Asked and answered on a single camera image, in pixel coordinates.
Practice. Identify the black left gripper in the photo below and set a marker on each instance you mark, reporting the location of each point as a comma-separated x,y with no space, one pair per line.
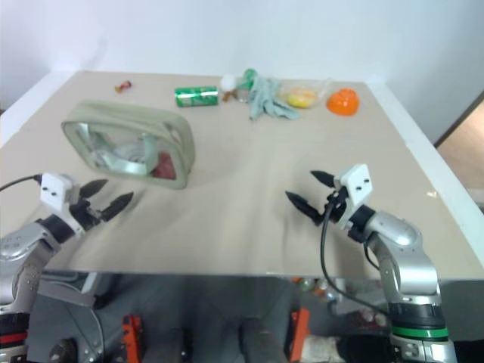
86,214

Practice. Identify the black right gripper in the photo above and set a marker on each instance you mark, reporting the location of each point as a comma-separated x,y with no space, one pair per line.
335,204

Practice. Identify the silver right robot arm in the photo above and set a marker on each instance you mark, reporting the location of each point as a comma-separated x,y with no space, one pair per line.
406,261

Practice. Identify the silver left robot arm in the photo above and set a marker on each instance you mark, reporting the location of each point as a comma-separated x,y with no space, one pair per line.
22,261

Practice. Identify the clear beige zip pouch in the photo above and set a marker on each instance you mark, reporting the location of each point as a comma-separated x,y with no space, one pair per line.
128,145

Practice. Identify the orange plastic bowl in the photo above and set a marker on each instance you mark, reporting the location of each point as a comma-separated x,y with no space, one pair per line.
343,101

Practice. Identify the clear bag with yellow fruit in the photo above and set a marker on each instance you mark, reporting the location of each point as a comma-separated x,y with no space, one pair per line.
302,95

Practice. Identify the grey-green cloth rag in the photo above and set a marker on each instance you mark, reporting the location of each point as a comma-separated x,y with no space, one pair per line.
268,100

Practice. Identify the small red wrapped candy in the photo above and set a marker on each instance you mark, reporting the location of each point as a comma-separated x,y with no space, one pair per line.
123,85

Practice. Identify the small brown snack item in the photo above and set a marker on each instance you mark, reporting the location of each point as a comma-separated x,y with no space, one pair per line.
228,95

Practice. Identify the green soda can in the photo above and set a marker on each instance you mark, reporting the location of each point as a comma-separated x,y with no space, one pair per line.
196,97

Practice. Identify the white round ball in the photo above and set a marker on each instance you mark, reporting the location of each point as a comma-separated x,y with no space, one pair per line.
228,81

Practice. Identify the orange clamp under table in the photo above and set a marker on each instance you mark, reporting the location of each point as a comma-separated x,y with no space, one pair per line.
300,332
130,336

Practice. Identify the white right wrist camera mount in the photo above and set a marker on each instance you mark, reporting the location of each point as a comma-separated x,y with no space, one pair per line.
357,189

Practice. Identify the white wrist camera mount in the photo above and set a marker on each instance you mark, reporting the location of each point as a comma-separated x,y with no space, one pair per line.
56,193
357,189

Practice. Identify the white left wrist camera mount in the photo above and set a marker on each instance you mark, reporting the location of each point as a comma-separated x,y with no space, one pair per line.
56,193

